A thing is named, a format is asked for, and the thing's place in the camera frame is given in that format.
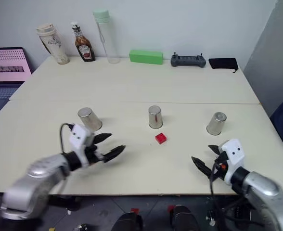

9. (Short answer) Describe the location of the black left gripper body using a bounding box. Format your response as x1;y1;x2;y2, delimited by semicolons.
84;136;106;166

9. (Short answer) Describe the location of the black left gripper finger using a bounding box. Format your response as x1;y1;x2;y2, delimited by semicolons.
103;144;127;163
93;132;113;145

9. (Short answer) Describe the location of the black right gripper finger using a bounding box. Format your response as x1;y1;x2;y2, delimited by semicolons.
191;156;214;179
207;144;221;155

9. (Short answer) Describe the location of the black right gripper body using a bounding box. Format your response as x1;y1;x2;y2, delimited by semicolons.
212;152;229;181

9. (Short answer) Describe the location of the upturned steel cup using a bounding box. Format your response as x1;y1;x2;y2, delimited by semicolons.
148;105;164;129
206;111;228;136
77;107;103;132

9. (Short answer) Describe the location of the red toy brick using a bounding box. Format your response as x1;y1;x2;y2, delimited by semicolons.
154;132;169;145

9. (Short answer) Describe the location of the dark rounded shape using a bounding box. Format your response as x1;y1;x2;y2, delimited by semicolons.
171;205;200;231
112;211;144;231

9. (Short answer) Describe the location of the black fabric pouch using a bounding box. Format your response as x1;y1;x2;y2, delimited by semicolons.
208;57;239;74

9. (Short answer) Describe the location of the ketchup bottle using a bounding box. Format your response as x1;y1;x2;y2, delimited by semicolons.
70;22;97;63

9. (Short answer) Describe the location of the green rectangular block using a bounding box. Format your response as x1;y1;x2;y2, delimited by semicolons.
129;49;164;65

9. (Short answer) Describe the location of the grey remote controller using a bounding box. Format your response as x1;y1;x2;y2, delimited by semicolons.
170;51;207;68

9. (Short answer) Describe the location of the clear bottle with green lid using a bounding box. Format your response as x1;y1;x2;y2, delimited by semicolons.
92;8;121;64

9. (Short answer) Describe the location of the grey partition panel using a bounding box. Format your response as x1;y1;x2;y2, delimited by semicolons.
243;13;283;116

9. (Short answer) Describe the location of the beige travel tumbler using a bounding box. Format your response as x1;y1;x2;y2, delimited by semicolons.
35;23;70;65

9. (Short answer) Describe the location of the open laptop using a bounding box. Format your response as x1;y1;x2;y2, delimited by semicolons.
0;47;33;101

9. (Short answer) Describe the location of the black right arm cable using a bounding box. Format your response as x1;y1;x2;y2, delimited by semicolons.
208;162;219;196

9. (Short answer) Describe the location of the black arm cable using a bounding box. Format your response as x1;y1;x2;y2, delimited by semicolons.
208;162;219;196
59;123;75;155

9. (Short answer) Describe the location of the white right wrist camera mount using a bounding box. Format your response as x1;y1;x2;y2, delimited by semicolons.
219;138;246;185

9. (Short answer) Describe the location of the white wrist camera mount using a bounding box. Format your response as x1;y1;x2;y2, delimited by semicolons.
68;124;95;167
219;138;246;185

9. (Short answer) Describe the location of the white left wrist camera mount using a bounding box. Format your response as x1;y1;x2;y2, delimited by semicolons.
68;124;95;167

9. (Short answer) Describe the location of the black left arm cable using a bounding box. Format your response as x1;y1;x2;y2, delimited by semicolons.
59;123;75;155

